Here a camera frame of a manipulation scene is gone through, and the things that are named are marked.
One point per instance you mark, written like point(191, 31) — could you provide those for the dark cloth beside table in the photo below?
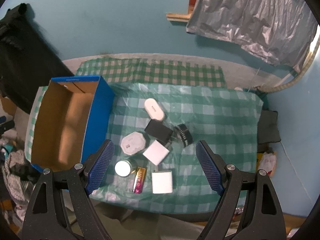
point(268, 127)

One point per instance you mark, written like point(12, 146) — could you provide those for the grey plastic sheet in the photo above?
point(279, 32)

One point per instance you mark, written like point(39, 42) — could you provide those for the white oval case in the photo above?
point(154, 110)

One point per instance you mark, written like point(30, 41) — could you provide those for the wooden shelf ledge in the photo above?
point(184, 18)

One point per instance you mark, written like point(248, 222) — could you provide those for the white octagonal box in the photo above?
point(133, 143)

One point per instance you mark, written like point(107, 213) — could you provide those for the black round brush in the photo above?
point(184, 134)

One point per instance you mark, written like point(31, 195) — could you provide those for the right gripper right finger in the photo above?
point(262, 217)

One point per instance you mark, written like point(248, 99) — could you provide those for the white square charger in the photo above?
point(156, 152)

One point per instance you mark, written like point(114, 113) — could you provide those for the striped cloth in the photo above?
point(20, 190)

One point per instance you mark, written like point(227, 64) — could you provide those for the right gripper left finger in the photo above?
point(46, 216)

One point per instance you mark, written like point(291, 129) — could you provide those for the white plug charger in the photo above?
point(162, 182)

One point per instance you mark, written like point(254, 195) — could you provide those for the blue cardboard box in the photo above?
point(71, 122)

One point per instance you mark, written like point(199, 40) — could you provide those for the black hanging garment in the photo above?
point(27, 62)

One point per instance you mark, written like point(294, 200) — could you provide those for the green checkered tablecloth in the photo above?
point(191, 94)

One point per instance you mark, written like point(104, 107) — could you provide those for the green round tin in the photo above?
point(124, 168)

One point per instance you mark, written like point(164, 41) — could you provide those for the black power adapter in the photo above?
point(159, 131)

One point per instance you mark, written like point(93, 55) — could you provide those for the pink gold battery pack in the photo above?
point(139, 180)

